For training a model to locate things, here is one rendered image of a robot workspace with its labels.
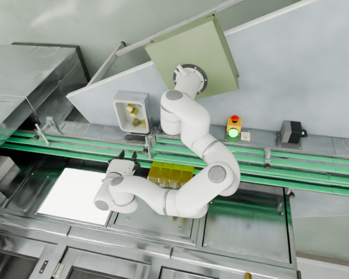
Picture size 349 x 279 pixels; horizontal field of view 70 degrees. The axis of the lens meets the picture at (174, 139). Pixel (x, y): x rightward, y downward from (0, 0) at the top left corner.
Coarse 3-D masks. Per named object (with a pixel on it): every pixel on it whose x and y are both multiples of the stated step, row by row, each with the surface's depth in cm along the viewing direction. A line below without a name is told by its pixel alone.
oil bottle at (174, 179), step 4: (176, 164) 137; (180, 164) 136; (172, 168) 135; (176, 168) 135; (180, 168) 135; (172, 172) 133; (176, 172) 133; (180, 172) 133; (172, 176) 131; (176, 176) 131; (180, 176) 132; (172, 180) 130; (176, 180) 129; (172, 184) 129; (176, 184) 129; (176, 188) 131
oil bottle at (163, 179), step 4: (164, 164) 138; (168, 164) 137; (172, 164) 138; (164, 168) 136; (168, 168) 136; (160, 172) 134; (164, 172) 134; (168, 172) 134; (160, 176) 132; (164, 176) 132; (168, 176) 132; (160, 180) 131; (164, 180) 130; (168, 180) 132; (164, 184) 131; (168, 184) 134
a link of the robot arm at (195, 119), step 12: (168, 96) 84; (180, 96) 84; (168, 108) 83; (180, 108) 81; (192, 108) 80; (204, 108) 82; (192, 120) 78; (204, 120) 78; (192, 132) 80; (204, 132) 81; (192, 144) 84; (204, 144) 81
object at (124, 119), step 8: (120, 104) 137; (136, 104) 138; (120, 112) 139; (128, 112) 144; (144, 112) 131; (120, 120) 140; (128, 120) 148; (128, 128) 145; (136, 128) 144; (144, 128) 144
